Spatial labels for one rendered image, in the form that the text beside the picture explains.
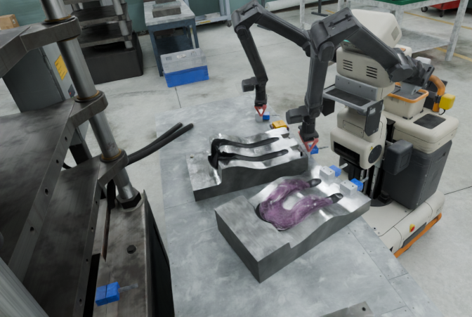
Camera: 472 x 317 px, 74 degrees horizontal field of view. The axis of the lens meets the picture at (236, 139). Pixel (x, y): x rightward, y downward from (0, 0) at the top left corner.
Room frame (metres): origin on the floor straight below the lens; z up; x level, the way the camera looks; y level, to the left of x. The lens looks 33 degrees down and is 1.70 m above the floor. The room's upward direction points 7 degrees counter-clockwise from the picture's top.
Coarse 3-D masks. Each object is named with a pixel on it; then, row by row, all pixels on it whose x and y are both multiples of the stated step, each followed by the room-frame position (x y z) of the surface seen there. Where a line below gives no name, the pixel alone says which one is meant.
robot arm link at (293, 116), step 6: (294, 108) 1.16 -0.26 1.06; (300, 108) 1.16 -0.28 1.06; (306, 108) 1.16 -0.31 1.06; (288, 114) 1.15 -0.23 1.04; (294, 114) 1.14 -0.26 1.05; (300, 114) 1.13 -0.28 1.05; (306, 114) 1.13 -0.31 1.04; (312, 114) 1.10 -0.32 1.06; (318, 114) 1.10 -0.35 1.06; (288, 120) 1.15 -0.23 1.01; (294, 120) 1.14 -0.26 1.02; (300, 120) 1.14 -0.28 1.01
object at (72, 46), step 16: (48, 0) 0.98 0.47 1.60; (48, 16) 0.98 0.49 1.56; (64, 16) 1.00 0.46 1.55; (64, 48) 0.98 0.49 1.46; (80, 48) 1.01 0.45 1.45; (80, 64) 0.99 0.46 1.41; (80, 80) 0.98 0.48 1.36; (80, 96) 0.98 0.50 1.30; (96, 128) 0.98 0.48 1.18; (112, 144) 0.99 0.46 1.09; (128, 176) 1.01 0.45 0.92; (128, 192) 0.99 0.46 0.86; (128, 208) 0.97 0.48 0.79
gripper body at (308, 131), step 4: (304, 124) 1.16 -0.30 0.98; (308, 124) 1.15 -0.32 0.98; (312, 124) 1.15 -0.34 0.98; (300, 128) 1.20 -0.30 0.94; (304, 128) 1.16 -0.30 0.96; (308, 128) 1.15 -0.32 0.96; (312, 128) 1.15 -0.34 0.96; (304, 132) 1.16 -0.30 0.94; (308, 132) 1.15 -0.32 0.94; (312, 132) 1.15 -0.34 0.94; (316, 132) 1.15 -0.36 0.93; (304, 136) 1.13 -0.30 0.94; (308, 136) 1.12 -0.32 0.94; (312, 136) 1.12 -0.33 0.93; (316, 136) 1.12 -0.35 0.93
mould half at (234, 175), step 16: (272, 144) 1.17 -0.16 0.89; (288, 144) 1.15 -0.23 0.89; (192, 160) 1.16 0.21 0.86; (208, 160) 1.14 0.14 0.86; (224, 160) 1.03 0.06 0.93; (240, 160) 1.03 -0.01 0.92; (272, 160) 1.05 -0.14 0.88; (288, 160) 1.03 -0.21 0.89; (304, 160) 1.04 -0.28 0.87; (192, 176) 1.04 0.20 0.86; (208, 176) 1.03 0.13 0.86; (224, 176) 0.98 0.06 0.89; (240, 176) 0.99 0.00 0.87; (256, 176) 1.00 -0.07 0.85; (272, 176) 1.02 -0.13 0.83; (208, 192) 0.96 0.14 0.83; (224, 192) 0.97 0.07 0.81
